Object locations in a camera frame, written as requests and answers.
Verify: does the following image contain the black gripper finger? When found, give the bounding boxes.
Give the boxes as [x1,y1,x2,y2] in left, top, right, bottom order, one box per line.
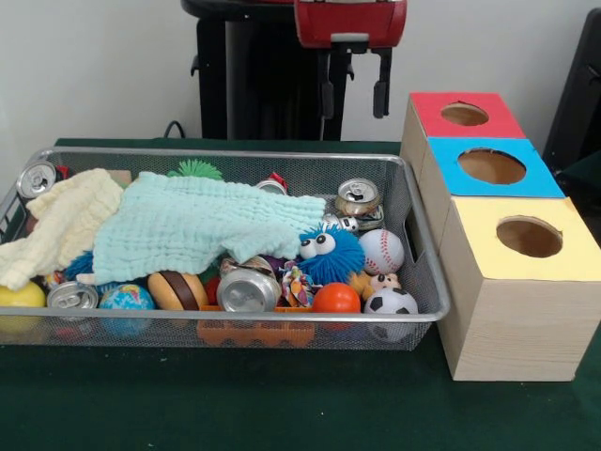
[370,46,393,119]
[318,49,351,118]

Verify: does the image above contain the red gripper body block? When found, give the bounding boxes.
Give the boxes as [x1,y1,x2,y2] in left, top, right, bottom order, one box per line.
[294,0,408,50]

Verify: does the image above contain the shallow metal mesh bin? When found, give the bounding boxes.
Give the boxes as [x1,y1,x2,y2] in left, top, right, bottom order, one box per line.
[0,146,452,352]

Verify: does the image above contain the wooden box with three holes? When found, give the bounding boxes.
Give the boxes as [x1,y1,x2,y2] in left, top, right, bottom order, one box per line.
[400,91,601,382]

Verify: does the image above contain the gold drink can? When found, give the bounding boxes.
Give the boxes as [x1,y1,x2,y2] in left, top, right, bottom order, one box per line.
[333,178,382,218]

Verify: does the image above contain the white baseball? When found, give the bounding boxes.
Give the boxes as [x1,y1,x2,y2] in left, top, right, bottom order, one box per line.
[359,228,406,276]

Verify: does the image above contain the blue fuzzy toy with eyes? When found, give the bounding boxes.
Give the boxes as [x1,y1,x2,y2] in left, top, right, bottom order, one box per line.
[299,223,367,287]

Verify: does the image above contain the light blue muslin cloth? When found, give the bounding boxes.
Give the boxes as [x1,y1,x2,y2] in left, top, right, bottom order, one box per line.
[91,171,329,287]

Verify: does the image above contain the crumpled colourful paper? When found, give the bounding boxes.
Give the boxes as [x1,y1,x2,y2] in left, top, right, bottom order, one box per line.
[280,260,323,310]

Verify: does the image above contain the orange ball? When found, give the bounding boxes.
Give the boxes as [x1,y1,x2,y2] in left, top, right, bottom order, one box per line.
[312,282,362,333]

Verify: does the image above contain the black and white soccer ball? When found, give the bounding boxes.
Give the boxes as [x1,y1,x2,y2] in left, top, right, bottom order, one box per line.
[363,287,420,343]

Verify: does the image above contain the crushed silver can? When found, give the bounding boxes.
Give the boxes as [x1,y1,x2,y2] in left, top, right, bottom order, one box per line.
[216,267,283,314]

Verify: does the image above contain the dark green tablecloth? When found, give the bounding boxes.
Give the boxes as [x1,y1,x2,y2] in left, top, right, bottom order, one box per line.
[553,152,601,222]
[0,136,601,451]

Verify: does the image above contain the toy hamburger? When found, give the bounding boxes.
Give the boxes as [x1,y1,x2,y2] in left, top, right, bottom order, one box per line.
[147,270,210,312]

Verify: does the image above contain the globe print ball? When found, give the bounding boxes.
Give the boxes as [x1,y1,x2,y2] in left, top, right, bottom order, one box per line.
[99,283,157,338]

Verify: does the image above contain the cream muslin cloth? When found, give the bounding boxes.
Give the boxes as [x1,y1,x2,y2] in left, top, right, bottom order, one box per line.
[0,167,126,291]

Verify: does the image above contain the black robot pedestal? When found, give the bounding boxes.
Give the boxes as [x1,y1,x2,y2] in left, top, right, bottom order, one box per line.
[180,0,379,141]

